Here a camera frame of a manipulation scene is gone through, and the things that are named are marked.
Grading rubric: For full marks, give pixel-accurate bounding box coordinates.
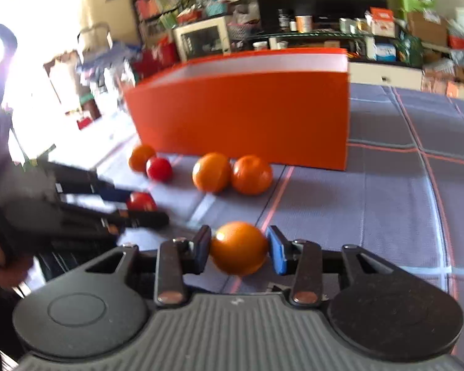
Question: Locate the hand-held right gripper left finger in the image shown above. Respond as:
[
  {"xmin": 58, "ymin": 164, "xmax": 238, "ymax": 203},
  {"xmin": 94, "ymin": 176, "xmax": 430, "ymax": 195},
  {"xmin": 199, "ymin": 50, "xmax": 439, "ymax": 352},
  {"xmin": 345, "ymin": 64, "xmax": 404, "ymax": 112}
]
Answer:
[{"xmin": 84, "ymin": 224, "xmax": 213, "ymax": 305}]

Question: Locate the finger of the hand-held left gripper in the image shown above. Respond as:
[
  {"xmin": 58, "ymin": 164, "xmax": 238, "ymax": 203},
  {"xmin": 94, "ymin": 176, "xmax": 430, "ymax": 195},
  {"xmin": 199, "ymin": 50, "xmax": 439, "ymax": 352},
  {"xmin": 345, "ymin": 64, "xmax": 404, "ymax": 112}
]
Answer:
[
  {"xmin": 42, "ymin": 160, "xmax": 135, "ymax": 204},
  {"xmin": 59, "ymin": 196, "xmax": 170, "ymax": 235}
]

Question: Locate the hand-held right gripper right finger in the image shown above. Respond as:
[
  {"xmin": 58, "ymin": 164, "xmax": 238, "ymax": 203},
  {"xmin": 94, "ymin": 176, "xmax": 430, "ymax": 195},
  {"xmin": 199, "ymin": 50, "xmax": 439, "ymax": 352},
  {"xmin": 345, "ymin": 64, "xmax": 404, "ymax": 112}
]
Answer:
[{"xmin": 265, "ymin": 225, "xmax": 397, "ymax": 306}]

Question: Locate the red tomato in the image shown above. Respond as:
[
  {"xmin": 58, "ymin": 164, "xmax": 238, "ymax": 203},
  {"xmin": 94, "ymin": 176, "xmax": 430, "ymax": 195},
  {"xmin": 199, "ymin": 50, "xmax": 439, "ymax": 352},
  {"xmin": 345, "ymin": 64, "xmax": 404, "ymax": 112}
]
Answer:
[
  {"xmin": 126, "ymin": 192, "xmax": 158, "ymax": 213},
  {"xmin": 146, "ymin": 157, "xmax": 173, "ymax": 181}
]

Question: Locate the large orange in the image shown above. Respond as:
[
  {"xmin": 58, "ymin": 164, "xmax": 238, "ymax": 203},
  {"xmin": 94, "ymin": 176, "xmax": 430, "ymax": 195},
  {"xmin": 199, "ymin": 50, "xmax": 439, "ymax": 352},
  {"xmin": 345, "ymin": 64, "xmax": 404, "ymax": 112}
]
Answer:
[
  {"xmin": 192, "ymin": 152, "xmax": 233, "ymax": 194},
  {"xmin": 210, "ymin": 221, "xmax": 269, "ymax": 276},
  {"xmin": 231, "ymin": 155, "xmax": 273, "ymax": 196}
]

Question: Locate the person's left hand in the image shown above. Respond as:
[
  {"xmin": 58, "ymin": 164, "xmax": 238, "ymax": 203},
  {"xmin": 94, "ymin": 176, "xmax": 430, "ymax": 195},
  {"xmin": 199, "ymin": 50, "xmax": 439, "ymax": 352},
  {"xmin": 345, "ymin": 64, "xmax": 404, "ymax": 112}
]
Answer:
[{"xmin": 0, "ymin": 237, "xmax": 35, "ymax": 290}]

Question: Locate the small orange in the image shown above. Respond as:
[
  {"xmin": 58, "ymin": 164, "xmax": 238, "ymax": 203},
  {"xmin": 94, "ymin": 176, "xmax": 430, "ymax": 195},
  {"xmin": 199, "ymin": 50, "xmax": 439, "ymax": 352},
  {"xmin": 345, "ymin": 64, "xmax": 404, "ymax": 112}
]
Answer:
[{"xmin": 128, "ymin": 144, "xmax": 157, "ymax": 173}]

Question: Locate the blue checked tablecloth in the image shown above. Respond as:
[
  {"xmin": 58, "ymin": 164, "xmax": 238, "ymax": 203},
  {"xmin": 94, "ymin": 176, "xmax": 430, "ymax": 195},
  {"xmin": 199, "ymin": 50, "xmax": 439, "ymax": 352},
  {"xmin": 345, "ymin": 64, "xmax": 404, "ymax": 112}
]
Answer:
[{"xmin": 97, "ymin": 83, "xmax": 464, "ymax": 356}]

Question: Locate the white cabinet with glass door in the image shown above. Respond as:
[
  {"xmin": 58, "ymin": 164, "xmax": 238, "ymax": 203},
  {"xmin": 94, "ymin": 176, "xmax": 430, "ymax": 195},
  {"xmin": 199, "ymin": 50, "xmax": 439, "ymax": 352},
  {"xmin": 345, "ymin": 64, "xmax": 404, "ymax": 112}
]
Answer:
[{"xmin": 173, "ymin": 16, "xmax": 232, "ymax": 62}]

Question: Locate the white standing air conditioner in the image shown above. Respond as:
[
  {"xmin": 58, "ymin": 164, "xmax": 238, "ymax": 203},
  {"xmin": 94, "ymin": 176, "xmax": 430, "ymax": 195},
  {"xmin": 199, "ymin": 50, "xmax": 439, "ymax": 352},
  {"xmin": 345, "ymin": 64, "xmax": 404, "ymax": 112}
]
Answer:
[{"xmin": 87, "ymin": 0, "xmax": 140, "ymax": 47}]

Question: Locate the bookshelf with books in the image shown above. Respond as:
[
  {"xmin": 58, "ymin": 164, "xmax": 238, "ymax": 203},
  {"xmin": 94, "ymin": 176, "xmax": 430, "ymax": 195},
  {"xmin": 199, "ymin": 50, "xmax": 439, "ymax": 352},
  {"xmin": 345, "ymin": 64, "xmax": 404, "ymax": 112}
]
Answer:
[{"xmin": 127, "ymin": 0, "xmax": 202, "ymax": 43}]

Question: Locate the cream television cabinet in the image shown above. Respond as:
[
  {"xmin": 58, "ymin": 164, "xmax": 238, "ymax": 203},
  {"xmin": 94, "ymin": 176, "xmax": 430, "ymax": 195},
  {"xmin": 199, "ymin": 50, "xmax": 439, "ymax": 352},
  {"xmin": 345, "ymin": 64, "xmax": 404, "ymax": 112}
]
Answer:
[{"xmin": 247, "ymin": 33, "xmax": 449, "ymax": 89}]

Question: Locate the pink plastic basket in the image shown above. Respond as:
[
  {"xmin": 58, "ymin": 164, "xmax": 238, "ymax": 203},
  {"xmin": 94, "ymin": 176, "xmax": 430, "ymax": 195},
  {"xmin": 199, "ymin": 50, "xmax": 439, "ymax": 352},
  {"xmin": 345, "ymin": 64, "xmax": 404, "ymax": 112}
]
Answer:
[{"xmin": 227, "ymin": 21, "xmax": 256, "ymax": 41}]

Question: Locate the blue and white box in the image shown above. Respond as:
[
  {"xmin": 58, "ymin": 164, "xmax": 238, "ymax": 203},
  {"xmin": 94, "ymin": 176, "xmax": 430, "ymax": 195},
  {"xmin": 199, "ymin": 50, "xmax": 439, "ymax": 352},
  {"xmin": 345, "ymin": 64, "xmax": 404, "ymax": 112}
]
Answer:
[{"xmin": 376, "ymin": 43, "xmax": 397, "ymax": 62}]

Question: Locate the green printed packet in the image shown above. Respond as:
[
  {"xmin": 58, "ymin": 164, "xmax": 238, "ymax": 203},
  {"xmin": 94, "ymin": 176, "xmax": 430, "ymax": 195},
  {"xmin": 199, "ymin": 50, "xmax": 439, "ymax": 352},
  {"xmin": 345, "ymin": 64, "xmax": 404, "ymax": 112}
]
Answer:
[{"xmin": 398, "ymin": 33, "xmax": 424, "ymax": 66}]

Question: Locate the red and white medicine box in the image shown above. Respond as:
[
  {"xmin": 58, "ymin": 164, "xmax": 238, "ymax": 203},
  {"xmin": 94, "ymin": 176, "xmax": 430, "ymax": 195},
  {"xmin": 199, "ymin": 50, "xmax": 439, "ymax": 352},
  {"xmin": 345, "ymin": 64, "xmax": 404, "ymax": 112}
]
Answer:
[{"xmin": 369, "ymin": 8, "xmax": 395, "ymax": 35}]

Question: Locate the open brown cardboard box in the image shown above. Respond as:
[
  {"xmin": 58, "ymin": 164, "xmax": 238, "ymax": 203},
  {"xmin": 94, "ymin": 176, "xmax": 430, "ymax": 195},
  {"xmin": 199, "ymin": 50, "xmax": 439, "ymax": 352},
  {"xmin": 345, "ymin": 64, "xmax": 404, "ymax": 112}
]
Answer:
[{"xmin": 408, "ymin": 11, "xmax": 448, "ymax": 46}]

